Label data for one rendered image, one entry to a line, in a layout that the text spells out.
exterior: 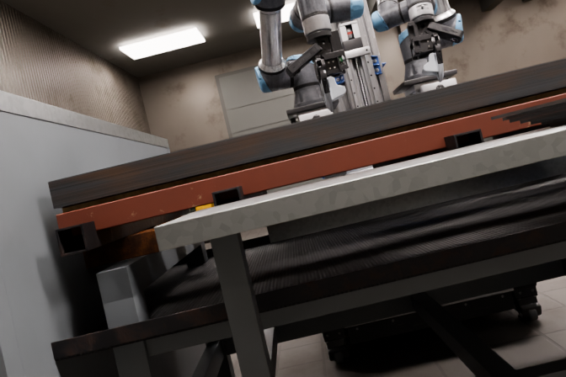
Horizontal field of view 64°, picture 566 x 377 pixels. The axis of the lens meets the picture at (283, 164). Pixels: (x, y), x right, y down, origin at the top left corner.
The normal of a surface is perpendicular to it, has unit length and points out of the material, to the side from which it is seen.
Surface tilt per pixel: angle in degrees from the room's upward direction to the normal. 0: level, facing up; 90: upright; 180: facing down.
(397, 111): 90
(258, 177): 90
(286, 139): 90
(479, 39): 90
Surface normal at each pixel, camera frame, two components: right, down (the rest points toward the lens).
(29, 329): 0.97, -0.23
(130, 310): -0.01, -0.02
